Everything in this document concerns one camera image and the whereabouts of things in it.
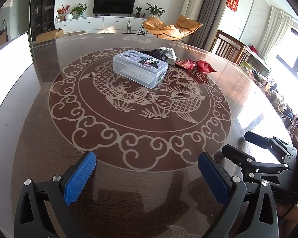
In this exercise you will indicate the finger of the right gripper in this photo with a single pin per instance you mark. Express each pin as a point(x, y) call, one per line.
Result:
point(281, 150)
point(248, 161)

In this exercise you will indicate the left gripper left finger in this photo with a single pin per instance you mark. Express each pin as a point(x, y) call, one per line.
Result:
point(32, 218)

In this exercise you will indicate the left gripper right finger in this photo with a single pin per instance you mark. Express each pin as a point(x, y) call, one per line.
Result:
point(260, 219)

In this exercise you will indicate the clear plastic storage box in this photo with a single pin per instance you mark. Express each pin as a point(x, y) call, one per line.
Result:
point(139, 67)

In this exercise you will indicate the black hair claw clip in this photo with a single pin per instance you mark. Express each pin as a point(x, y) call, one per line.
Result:
point(158, 54)

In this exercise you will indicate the red fabric pouch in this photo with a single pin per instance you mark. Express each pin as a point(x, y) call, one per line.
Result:
point(200, 66)

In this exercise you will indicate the wooden dining chair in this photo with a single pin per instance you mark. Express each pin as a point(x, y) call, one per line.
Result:
point(227, 47)

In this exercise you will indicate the white sheer curtain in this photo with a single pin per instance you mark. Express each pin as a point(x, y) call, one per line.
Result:
point(279, 23)

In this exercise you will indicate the orange lounge chair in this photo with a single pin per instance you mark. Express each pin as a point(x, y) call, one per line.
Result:
point(182, 28)

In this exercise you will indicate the grey curtain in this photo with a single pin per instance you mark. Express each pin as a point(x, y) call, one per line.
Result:
point(210, 16)

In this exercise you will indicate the brown cardboard box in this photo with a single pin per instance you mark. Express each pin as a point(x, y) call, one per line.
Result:
point(50, 35)

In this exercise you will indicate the leafy plant beside tv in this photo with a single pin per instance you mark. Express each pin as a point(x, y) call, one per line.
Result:
point(154, 10)

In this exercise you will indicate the covered standing air conditioner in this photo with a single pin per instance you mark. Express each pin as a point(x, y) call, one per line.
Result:
point(191, 9)

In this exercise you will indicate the round floor cushion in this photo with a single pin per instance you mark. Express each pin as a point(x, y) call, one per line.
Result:
point(75, 33)

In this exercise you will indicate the small potted plant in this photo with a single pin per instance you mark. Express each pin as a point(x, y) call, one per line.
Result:
point(138, 12)

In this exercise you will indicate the white tv cabinet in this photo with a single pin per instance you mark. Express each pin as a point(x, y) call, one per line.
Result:
point(105, 24)

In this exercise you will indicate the dark glass display cabinet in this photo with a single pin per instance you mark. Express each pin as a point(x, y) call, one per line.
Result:
point(42, 17)

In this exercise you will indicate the red flower vase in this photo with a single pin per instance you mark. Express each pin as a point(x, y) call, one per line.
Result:
point(62, 11)

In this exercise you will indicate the green potted plant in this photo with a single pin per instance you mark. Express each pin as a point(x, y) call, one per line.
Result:
point(79, 9)

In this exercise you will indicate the black flat television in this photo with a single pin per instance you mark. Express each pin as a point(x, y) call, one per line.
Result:
point(113, 6)

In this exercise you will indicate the red wall hanging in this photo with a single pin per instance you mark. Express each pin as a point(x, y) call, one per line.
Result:
point(232, 4)

